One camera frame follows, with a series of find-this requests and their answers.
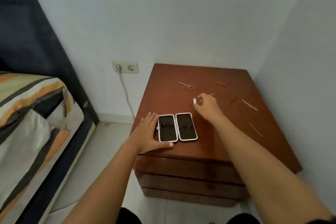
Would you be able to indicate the person's left hand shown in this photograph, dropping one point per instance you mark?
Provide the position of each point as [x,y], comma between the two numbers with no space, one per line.
[147,134]

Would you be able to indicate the person's right leg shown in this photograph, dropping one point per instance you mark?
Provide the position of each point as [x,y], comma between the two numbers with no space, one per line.
[242,220]

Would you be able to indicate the person's left leg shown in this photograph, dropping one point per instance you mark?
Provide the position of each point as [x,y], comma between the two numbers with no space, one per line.
[128,217]

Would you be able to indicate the small silver scissors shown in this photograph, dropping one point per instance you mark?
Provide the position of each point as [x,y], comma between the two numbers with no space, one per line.
[185,84]

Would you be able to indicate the striped bedding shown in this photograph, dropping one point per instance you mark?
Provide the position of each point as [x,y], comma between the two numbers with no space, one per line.
[26,92]

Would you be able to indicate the white double wall socket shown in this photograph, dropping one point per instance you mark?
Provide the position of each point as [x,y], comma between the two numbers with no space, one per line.
[131,68]

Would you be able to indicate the person's right forearm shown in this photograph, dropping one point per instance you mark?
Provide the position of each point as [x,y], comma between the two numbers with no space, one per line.
[262,174]

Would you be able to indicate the brown wooden nightstand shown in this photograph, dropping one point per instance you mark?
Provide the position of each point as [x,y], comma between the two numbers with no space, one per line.
[183,168]
[168,87]

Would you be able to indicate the silver nail file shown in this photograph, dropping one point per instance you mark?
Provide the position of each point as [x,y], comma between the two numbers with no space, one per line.
[249,104]

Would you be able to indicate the person's right hand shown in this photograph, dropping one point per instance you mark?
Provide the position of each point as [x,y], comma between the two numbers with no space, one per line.
[208,108]

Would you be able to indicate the person's leg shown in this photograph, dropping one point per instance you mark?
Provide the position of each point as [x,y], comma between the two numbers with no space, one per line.
[242,220]
[128,217]

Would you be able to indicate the large silver nail clipper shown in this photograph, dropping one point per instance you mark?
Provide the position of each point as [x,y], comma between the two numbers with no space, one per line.
[194,101]

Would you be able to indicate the small silver nail clipper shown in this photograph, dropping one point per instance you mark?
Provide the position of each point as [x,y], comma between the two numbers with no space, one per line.
[220,83]

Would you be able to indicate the slim metal tweezers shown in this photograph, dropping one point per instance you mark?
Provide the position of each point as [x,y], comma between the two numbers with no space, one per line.
[232,101]

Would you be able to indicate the round beige bolt cap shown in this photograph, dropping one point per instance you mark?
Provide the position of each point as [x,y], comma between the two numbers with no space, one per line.
[85,103]

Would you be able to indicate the person's left forearm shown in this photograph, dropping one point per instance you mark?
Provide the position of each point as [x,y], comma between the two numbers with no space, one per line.
[105,192]

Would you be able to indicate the thin metal cuticle pusher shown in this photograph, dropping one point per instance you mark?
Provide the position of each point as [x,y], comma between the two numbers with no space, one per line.
[255,129]

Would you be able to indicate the checkered manicure kit case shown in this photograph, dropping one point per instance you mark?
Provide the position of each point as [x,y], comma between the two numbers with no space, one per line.
[186,126]

